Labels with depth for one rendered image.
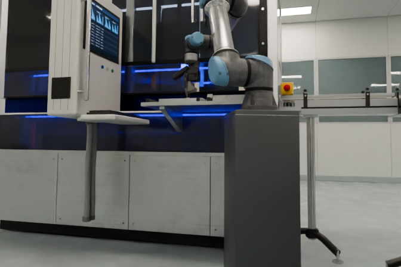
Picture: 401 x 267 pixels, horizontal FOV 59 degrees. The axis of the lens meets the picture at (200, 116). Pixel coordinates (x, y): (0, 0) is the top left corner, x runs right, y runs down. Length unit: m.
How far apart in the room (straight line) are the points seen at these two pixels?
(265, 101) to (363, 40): 5.79
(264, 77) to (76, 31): 1.08
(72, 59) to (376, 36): 5.97
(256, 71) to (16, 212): 2.10
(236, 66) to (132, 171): 1.25
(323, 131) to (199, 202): 4.77
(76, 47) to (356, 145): 5.63
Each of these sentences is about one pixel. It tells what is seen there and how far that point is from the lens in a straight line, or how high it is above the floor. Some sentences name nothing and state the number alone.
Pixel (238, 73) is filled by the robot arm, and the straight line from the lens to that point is 1.40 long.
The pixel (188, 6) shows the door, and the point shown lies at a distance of 2.44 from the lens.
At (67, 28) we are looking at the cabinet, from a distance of 2.08.
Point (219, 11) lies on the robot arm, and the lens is 1.60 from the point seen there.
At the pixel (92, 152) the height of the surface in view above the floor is 0.59.
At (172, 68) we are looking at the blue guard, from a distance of 2.35.
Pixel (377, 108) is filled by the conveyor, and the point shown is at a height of 0.88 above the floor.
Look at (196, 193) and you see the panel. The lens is 2.27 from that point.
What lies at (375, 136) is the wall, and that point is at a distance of 6.91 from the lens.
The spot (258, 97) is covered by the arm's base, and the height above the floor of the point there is 0.84.
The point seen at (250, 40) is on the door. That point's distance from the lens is 2.28.
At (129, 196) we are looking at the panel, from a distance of 2.43.
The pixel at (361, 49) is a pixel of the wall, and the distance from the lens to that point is 7.09.
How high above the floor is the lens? 0.66
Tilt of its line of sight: 4 degrees up
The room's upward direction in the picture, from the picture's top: 1 degrees clockwise
